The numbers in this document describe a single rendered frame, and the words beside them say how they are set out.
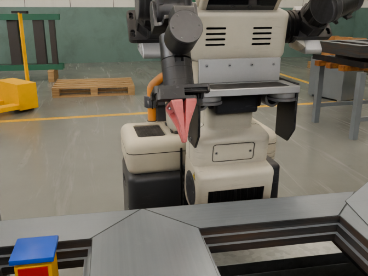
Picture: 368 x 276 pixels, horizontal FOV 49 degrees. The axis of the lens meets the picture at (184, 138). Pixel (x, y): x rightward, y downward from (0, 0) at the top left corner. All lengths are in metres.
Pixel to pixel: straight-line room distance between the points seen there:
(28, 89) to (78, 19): 5.08
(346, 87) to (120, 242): 5.52
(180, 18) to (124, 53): 9.68
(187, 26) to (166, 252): 0.37
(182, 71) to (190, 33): 0.08
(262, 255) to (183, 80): 0.46
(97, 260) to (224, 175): 0.55
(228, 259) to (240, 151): 0.32
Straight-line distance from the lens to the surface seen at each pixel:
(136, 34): 1.02
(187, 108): 0.72
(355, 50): 4.17
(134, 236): 0.70
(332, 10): 1.04
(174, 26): 0.69
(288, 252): 1.00
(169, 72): 0.74
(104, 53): 10.33
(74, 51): 10.31
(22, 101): 5.38
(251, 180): 1.14
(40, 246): 0.64
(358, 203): 0.86
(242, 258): 0.97
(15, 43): 7.89
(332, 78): 6.09
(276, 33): 1.10
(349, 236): 0.78
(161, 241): 0.68
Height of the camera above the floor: 1.22
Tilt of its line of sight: 17 degrees down
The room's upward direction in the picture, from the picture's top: straight up
